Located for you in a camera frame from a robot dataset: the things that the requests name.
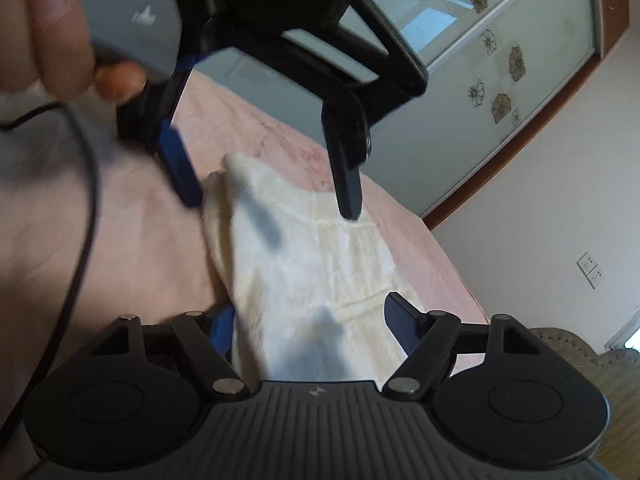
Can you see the green padded headboard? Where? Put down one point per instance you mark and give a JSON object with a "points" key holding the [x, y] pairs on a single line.
{"points": [[620, 410]]}

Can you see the white fleece pants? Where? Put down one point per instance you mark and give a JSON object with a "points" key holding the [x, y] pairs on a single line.
{"points": [[300, 270]]}

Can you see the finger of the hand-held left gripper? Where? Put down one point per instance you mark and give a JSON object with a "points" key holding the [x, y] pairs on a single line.
{"points": [[175, 160], [347, 160]]}

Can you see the white wall socket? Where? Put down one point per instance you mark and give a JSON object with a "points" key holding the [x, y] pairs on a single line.
{"points": [[590, 270]]}

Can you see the wooden wardrobe frame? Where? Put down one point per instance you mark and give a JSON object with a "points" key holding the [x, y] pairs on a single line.
{"points": [[612, 25]]}

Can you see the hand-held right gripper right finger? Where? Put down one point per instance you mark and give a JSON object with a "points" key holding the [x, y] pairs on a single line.
{"points": [[402, 320]]}

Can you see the person's left hand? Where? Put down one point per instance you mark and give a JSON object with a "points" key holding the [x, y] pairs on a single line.
{"points": [[45, 35]]}

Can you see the pink bed blanket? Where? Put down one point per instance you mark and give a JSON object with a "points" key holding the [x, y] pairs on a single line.
{"points": [[125, 250]]}

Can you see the flower print glass wardrobe doors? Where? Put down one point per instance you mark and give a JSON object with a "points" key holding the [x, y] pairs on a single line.
{"points": [[490, 50]]}

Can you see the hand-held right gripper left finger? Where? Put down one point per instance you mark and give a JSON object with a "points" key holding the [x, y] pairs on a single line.
{"points": [[200, 345]]}

